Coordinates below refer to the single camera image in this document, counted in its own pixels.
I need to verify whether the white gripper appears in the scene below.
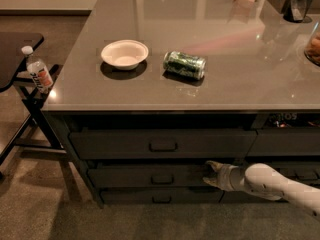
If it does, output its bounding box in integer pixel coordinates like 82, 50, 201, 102
203, 160, 246, 192

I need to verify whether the drawer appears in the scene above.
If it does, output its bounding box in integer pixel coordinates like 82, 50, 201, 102
88, 164, 211, 188
248, 128, 320, 157
69, 129, 257, 159
270, 162, 320, 187
100, 187, 223, 204
220, 192, 264, 204

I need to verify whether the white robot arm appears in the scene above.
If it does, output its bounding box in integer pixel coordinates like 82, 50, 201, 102
203, 161, 320, 221

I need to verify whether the green soda can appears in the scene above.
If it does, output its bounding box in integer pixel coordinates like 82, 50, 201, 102
163, 51, 206, 80

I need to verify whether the white paper bowl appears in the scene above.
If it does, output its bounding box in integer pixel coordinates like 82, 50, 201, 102
101, 40, 149, 70

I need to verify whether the glass snack jar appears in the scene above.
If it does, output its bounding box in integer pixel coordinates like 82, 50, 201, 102
304, 22, 320, 66

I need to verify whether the black glass holder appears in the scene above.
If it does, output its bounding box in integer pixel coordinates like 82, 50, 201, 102
282, 0, 313, 23

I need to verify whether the clear plastic drink bottle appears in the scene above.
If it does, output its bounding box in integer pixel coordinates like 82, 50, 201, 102
21, 46, 53, 93

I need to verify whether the dark cabinet frame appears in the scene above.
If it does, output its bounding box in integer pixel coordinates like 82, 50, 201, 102
45, 111, 319, 205

